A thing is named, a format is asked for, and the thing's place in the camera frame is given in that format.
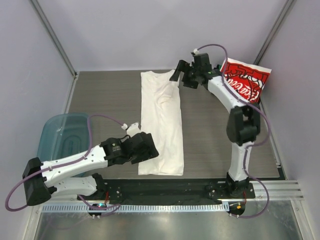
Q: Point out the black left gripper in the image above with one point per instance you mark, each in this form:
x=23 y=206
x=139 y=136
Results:
x=150 y=152

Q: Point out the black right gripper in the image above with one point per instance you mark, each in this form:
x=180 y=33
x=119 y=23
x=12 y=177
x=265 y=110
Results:
x=183 y=66

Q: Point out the white t-shirt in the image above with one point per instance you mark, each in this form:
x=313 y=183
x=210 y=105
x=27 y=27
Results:
x=161 y=116

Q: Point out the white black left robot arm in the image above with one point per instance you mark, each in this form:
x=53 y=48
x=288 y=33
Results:
x=44 y=180

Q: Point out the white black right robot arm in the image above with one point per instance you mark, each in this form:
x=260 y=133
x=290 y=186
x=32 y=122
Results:
x=243 y=124

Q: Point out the blue transparent plastic bin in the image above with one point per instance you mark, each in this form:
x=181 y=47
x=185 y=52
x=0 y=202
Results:
x=62 y=136

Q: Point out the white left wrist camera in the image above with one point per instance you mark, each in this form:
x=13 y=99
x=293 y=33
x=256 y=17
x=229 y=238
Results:
x=132 y=129

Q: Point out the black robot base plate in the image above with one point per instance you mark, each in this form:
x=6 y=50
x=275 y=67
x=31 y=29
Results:
x=168 y=192

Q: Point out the white slotted cable duct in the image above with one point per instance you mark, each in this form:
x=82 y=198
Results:
x=82 y=208

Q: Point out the left aluminium frame post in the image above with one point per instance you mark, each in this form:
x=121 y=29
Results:
x=50 y=31

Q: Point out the aluminium frame post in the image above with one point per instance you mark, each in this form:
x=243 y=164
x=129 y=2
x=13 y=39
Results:
x=279 y=21
x=50 y=31

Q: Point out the right aluminium frame post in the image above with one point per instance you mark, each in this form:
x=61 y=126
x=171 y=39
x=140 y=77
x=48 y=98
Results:
x=279 y=21

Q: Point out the aluminium rail extrusion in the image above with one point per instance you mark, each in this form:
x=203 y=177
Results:
x=274 y=190

